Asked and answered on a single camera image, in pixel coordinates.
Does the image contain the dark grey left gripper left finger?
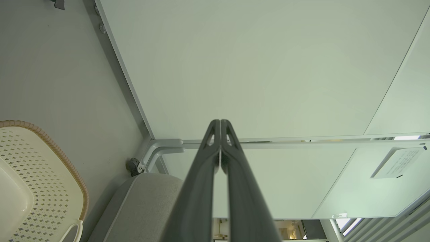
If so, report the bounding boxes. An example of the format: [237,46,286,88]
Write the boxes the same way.
[161,119,221,242]

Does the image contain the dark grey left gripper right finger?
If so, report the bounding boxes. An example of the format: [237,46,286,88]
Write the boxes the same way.
[220,119,282,242]

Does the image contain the cream perforated laundry basket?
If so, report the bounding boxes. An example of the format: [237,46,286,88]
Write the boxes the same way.
[0,120,89,242]

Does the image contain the grey fabric sofa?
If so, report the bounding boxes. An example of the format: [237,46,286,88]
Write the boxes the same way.
[87,172,183,242]

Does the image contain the grey partition leg with caster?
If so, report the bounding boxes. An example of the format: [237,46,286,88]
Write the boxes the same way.
[126,139,184,177]

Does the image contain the white partition panel with sign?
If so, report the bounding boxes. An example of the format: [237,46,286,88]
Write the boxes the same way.
[161,145,430,219]

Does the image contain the large white partition panel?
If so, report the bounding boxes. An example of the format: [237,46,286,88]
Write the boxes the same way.
[95,0,430,141]

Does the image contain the white paper sign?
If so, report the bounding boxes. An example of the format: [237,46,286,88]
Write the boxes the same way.
[371,146,428,179]

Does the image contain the grey partition post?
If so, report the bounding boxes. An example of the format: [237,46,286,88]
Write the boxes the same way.
[183,134,430,150]

